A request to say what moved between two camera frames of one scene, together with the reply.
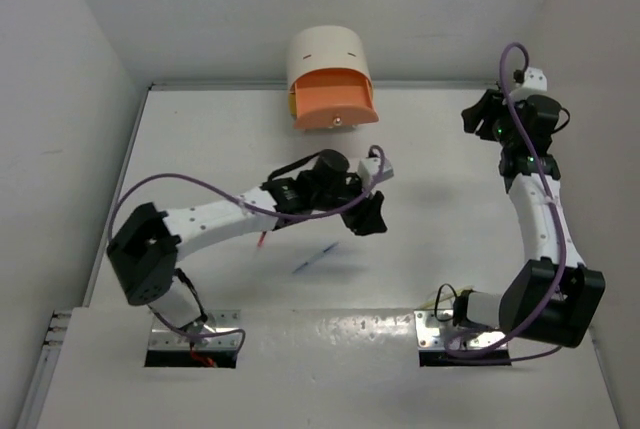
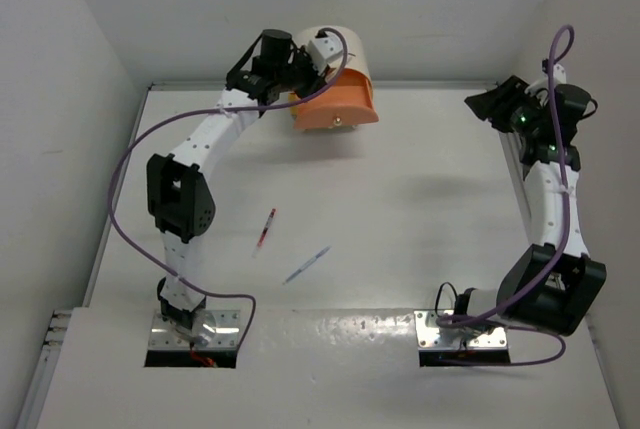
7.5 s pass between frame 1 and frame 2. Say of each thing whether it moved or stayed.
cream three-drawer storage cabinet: stayed
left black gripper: moved
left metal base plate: stayed
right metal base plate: stayed
